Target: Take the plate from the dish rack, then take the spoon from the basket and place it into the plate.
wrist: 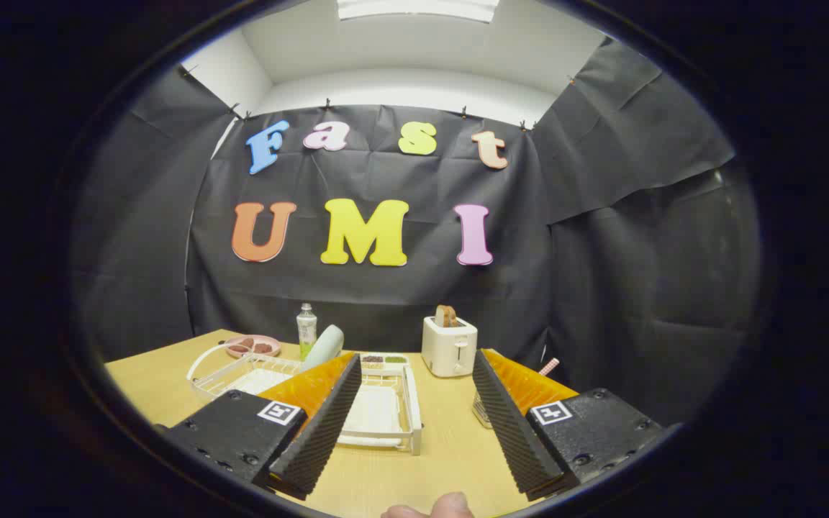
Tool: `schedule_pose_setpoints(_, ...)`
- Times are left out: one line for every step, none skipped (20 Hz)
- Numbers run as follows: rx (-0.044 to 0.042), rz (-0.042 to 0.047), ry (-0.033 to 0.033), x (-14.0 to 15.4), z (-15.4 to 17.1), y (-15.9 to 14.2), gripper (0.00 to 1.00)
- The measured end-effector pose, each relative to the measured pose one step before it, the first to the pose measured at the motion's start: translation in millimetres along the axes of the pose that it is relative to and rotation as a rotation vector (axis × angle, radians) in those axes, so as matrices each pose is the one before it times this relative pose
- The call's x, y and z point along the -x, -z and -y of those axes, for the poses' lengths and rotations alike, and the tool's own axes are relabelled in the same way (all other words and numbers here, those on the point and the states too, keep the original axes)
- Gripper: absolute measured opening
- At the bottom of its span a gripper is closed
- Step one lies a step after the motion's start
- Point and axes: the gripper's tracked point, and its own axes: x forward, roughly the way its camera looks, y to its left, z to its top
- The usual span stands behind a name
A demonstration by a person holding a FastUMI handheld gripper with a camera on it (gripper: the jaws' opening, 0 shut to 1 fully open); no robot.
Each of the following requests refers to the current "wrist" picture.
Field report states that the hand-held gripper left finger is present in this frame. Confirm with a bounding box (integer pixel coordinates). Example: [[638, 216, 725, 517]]
[[163, 351, 363, 501]]

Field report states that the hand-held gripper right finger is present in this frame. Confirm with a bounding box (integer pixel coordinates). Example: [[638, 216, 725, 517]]
[[472, 349, 664, 502]]

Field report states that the white dish rack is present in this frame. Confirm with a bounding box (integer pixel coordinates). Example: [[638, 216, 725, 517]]
[[186, 342, 422, 456]]

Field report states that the light green plate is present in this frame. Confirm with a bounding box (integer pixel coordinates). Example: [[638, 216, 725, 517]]
[[303, 324, 345, 371]]

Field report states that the pink plate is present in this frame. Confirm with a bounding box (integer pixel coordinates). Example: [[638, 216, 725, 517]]
[[225, 335, 282, 358]]

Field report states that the white toaster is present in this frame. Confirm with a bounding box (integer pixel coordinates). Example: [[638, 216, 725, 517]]
[[421, 315, 479, 378]]

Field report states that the small white compartment tray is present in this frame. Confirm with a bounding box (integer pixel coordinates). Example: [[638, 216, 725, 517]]
[[359, 352, 409, 371]]

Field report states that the clear bottle green liquid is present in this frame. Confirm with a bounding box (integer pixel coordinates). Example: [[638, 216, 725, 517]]
[[296, 303, 317, 360]]

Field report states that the black backdrop cloth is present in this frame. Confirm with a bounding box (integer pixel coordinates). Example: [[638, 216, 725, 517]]
[[73, 36, 761, 425]]

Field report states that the ceiling light panel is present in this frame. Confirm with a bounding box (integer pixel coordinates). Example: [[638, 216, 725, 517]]
[[336, 0, 500, 22]]

